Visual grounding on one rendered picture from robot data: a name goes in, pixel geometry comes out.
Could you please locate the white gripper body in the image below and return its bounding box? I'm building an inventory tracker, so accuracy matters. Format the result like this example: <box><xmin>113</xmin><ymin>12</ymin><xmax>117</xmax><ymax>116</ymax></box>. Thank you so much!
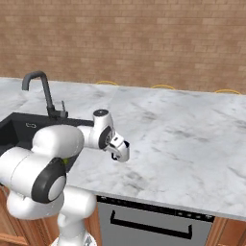
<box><xmin>109</xmin><ymin>140</ymin><xmax>131</xmax><ymax>163</ymax></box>

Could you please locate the dark grey sink tap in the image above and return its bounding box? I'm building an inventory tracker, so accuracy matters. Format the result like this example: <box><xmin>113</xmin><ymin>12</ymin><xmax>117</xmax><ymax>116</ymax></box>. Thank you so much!
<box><xmin>21</xmin><ymin>70</ymin><xmax>69</xmax><ymax>120</ymax></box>

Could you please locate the black sink basin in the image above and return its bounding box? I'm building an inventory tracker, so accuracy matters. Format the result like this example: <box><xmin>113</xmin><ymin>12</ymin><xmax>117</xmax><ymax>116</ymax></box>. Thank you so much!
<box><xmin>0</xmin><ymin>111</ymin><xmax>96</xmax><ymax>174</ymax></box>

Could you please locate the yellow stool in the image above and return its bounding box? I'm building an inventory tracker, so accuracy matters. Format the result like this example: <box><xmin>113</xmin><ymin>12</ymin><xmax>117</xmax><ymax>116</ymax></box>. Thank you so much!
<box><xmin>150</xmin><ymin>84</ymin><xmax>177</xmax><ymax>90</ymax></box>
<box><xmin>94</xmin><ymin>80</ymin><xmax>119</xmax><ymax>86</ymax></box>
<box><xmin>213</xmin><ymin>88</ymin><xmax>242</xmax><ymax>96</ymax></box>

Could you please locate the wooden cupboard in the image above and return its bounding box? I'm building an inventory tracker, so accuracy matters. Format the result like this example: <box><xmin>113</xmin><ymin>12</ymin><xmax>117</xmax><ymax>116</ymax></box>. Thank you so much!
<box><xmin>205</xmin><ymin>216</ymin><xmax>246</xmax><ymax>246</ymax></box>
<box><xmin>0</xmin><ymin>184</ymin><xmax>104</xmax><ymax>246</ymax></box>

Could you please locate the grey dishwasher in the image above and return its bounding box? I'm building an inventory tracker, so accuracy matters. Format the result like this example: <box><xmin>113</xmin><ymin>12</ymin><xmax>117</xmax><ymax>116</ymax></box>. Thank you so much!
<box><xmin>96</xmin><ymin>195</ymin><xmax>216</xmax><ymax>246</ymax></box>

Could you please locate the black dishwasher handle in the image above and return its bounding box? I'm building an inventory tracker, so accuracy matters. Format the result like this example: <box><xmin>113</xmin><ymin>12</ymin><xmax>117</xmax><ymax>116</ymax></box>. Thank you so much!
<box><xmin>110</xmin><ymin>209</ymin><xmax>193</xmax><ymax>240</ymax></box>

